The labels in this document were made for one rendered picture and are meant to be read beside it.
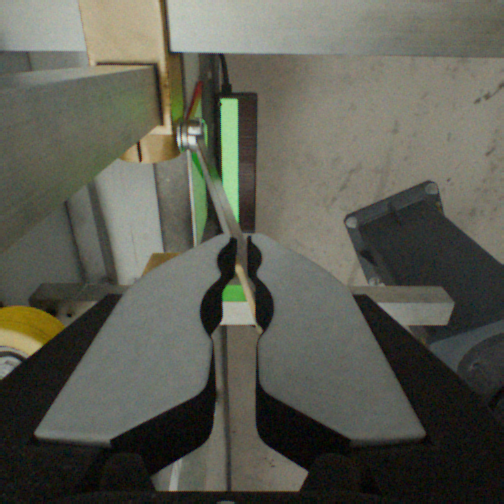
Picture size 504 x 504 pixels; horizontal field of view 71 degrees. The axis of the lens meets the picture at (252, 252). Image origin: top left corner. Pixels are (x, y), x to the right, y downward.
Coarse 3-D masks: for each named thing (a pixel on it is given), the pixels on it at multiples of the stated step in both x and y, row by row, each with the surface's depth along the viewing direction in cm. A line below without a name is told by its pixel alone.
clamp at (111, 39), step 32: (96, 0) 21; (128, 0) 21; (160, 0) 21; (96, 32) 21; (128, 32) 21; (160, 32) 21; (96, 64) 22; (128, 64) 22; (160, 64) 22; (160, 96) 23; (160, 128) 24; (128, 160) 25; (160, 160) 26
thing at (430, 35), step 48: (0, 0) 21; (48, 0) 21; (192, 0) 21; (240, 0) 21; (288, 0) 21; (336, 0) 21; (384, 0) 22; (0, 48) 23; (48, 48) 23; (192, 48) 23; (240, 48) 23; (288, 48) 23; (336, 48) 23; (384, 48) 23; (432, 48) 23; (480, 48) 23
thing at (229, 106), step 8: (224, 104) 39; (232, 104) 39; (224, 112) 39; (232, 112) 39; (224, 120) 40; (232, 120) 40; (224, 128) 40; (232, 128) 40; (224, 136) 41; (232, 136) 41; (224, 144) 41; (232, 144) 41; (224, 152) 42; (232, 152) 42; (224, 160) 42; (232, 160) 42; (224, 168) 43; (232, 168) 43; (224, 176) 43; (232, 176) 43; (224, 184) 44; (232, 184) 44; (232, 192) 44; (232, 200) 45; (232, 208) 45
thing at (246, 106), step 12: (240, 108) 39; (252, 108) 39; (240, 120) 40; (252, 120) 40; (240, 132) 41; (252, 132) 41; (240, 144) 41; (252, 144) 41; (240, 156) 42; (252, 156) 42; (240, 168) 43; (252, 168) 43; (240, 180) 43; (252, 180) 43; (240, 192) 44; (252, 192) 44; (240, 204) 45; (252, 204) 45; (240, 216) 46; (252, 216) 46; (240, 228) 47; (252, 228) 47
